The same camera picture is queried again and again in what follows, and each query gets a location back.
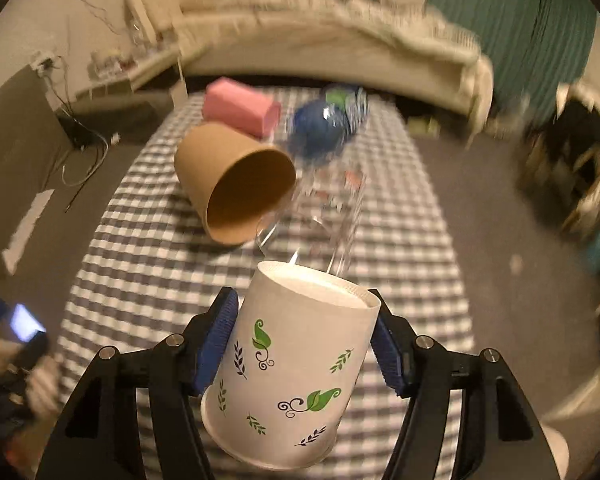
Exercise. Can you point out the pink box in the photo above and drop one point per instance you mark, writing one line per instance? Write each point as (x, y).
(241, 107)

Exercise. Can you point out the brown paper cup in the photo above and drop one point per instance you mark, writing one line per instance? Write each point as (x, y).
(231, 180)

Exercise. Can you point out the low white side table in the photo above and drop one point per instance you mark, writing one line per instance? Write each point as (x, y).
(152, 72)

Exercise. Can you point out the white paper cup leaf print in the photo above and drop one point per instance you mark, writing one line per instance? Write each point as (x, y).
(290, 367)

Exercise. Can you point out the cream sofa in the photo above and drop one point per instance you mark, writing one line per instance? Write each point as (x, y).
(407, 50)

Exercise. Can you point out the clear plastic bottle blue label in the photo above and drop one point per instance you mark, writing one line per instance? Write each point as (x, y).
(315, 224)

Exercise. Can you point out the teal curtain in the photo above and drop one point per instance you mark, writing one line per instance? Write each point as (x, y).
(534, 45)

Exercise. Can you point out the white power strip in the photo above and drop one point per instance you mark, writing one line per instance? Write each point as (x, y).
(42, 62)

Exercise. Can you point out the grey checkered tablecloth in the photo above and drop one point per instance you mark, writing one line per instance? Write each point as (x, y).
(151, 267)

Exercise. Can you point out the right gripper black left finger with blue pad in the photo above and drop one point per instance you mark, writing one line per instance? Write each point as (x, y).
(97, 436)

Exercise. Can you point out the cluttered basket at right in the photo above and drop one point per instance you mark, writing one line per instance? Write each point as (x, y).
(559, 168)

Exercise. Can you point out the phone with lit screen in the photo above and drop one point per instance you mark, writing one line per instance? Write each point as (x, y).
(24, 324)

